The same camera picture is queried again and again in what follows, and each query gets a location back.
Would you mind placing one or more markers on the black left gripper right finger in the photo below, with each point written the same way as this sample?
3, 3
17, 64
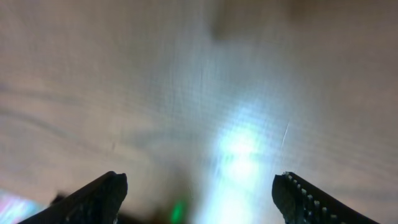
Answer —
300, 202

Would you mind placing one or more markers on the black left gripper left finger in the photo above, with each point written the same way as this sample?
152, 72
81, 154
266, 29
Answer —
98, 202

